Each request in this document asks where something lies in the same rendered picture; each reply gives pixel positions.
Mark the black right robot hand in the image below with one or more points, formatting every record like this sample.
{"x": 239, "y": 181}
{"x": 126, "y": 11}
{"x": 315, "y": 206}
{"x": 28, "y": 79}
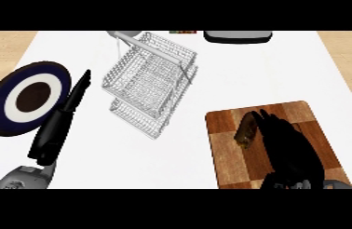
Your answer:
{"x": 288, "y": 149}

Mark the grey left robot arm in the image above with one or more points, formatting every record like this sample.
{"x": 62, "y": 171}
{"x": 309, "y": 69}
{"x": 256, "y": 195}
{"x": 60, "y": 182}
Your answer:
{"x": 26, "y": 178}

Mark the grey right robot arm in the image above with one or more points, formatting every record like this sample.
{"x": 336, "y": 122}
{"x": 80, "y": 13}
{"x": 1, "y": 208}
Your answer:
{"x": 336, "y": 184}

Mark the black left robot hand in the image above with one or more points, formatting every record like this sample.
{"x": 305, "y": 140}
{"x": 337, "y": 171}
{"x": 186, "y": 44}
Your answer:
{"x": 58, "y": 127}

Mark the dark blue and white plate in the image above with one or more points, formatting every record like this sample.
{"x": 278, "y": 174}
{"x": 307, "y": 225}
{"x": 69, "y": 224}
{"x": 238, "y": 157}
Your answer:
{"x": 31, "y": 97}

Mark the small red-green object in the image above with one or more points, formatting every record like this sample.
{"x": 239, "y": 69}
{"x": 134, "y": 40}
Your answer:
{"x": 182, "y": 31}

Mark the brown wooden cutting board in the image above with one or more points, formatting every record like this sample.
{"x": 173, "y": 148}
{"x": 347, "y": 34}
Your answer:
{"x": 234, "y": 149}

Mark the brown-green tomato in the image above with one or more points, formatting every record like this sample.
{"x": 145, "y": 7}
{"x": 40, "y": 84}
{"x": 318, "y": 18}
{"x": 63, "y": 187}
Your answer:
{"x": 245, "y": 130}

